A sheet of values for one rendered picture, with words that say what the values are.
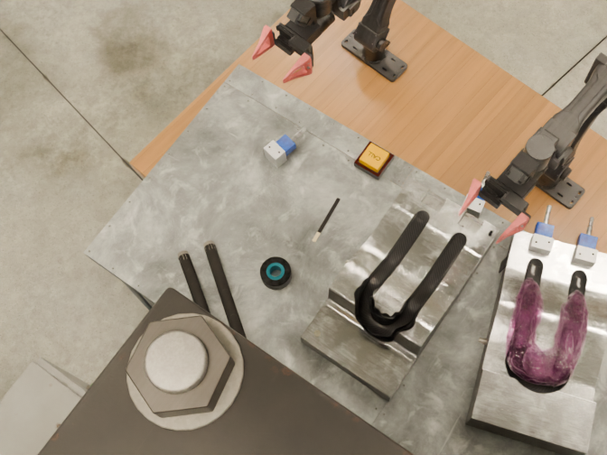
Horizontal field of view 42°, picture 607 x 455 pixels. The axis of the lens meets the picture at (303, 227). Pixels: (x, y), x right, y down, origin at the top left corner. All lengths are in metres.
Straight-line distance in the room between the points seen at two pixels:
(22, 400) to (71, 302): 1.66
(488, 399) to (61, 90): 2.23
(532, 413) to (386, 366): 0.35
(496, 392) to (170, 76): 2.00
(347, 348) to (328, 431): 1.19
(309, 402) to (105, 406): 0.20
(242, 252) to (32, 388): 0.86
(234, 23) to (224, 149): 1.28
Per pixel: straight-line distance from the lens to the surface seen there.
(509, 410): 1.91
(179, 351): 0.75
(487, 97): 2.31
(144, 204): 2.21
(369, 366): 1.95
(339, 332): 1.97
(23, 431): 1.41
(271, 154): 2.15
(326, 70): 2.33
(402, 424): 1.99
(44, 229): 3.20
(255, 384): 0.78
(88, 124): 3.33
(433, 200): 2.08
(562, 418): 1.93
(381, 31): 2.21
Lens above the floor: 2.77
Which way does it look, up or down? 69 degrees down
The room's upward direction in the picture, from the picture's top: 10 degrees counter-clockwise
